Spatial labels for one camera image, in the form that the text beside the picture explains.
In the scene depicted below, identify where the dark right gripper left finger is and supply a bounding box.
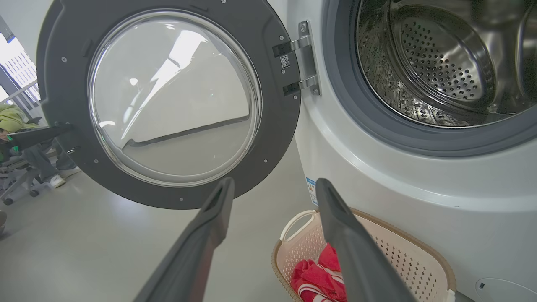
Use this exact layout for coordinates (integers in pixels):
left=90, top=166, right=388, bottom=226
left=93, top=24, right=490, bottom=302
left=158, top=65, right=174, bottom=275
left=133, top=177, right=235, bottom=302

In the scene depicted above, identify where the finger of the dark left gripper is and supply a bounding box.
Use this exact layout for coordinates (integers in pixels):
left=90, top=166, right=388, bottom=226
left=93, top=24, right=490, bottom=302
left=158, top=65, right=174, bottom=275
left=8, top=124, right=75, bottom=151

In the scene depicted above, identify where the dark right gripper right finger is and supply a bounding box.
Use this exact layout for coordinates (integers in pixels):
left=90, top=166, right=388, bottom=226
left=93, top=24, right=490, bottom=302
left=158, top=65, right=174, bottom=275
left=315, top=178, right=416, bottom=302

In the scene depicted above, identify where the black round glass washer door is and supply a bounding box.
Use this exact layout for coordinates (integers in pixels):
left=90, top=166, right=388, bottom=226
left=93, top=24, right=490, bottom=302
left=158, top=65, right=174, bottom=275
left=36, top=0, right=302, bottom=209

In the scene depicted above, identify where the red garment with white stripes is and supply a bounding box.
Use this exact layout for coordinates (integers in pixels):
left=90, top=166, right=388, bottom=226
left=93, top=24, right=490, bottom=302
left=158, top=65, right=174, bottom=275
left=290, top=259, right=348, bottom=302

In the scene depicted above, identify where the cream perforated laundry basket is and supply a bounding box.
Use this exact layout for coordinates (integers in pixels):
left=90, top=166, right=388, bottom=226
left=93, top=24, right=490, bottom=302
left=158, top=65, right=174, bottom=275
left=271, top=208, right=457, bottom=302

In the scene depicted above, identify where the white front-load washing machine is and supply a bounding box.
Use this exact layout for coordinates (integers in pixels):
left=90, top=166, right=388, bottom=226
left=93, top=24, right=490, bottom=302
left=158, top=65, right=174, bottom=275
left=268, top=0, right=537, bottom=302

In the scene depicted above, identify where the grey rubber door gasket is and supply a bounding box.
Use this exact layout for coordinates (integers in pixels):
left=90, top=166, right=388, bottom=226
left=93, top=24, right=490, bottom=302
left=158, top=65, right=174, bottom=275
left=322, top=0, right=537, bottom=158

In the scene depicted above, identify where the metal door hinge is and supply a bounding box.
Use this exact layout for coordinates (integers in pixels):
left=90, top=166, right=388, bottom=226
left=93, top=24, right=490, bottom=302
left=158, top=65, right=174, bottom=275
left=273, top=20, right=321, bottom=96

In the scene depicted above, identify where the seated person in yellow-green jacket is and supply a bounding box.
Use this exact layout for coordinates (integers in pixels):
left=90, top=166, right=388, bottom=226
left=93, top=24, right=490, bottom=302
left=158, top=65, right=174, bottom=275
left=0, top=103, right=80, bottom=189

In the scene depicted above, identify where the grey office chair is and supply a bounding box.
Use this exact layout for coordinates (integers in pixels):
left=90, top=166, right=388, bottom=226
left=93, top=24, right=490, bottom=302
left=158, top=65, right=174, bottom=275
left=0, top=143, right=42, bottom=206

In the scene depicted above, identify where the window with white railing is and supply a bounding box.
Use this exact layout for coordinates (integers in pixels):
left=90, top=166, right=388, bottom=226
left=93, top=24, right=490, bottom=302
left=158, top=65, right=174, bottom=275
left=0, top=25, right=42, bottom=105

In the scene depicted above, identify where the blue energy label sticker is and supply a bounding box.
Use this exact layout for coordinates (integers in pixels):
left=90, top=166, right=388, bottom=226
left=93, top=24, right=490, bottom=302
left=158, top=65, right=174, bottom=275
left=305, top=177, right=319, bottom=206

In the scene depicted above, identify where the round white drain filter cover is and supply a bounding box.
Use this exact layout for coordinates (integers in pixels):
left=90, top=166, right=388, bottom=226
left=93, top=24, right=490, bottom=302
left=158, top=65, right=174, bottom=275
left=475, top=278, right=537, bottom=302

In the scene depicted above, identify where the stainless steel washer drum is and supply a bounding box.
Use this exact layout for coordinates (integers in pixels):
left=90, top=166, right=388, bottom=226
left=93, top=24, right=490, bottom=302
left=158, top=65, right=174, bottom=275
left=357, top=0, right=537, bottom=127

